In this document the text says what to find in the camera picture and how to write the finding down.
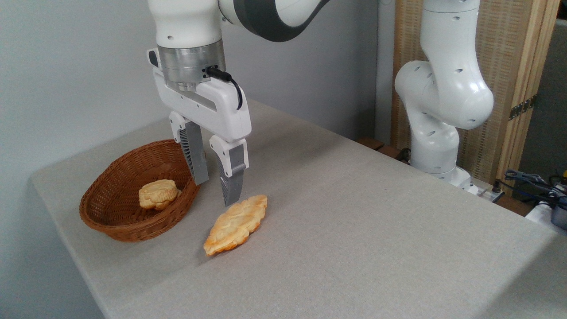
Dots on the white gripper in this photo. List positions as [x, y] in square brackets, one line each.
[217, 110]

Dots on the long golden bread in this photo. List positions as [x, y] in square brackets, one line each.
[237, 223]

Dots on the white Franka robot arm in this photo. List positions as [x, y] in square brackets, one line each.
[443, 88]

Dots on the small round golden bread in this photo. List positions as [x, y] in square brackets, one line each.
[157, 194]

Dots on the brown wicker basket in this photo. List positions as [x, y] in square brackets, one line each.
[110, 212]

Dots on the brown wooden block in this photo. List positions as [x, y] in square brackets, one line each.
[390, 152]
[370, 143]

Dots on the white power strip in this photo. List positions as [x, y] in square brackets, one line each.
[485, 192]

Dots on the dark metal screen hinge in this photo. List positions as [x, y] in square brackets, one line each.
[522, 107]

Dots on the wooden woven folding screen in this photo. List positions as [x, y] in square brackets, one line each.
[509, 53]

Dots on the white box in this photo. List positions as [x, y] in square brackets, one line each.
[538, 215]

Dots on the dark grey partition panel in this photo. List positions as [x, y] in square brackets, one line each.
[549, 110]

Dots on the blue-grey plastic device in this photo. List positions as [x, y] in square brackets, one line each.
[560, 215]

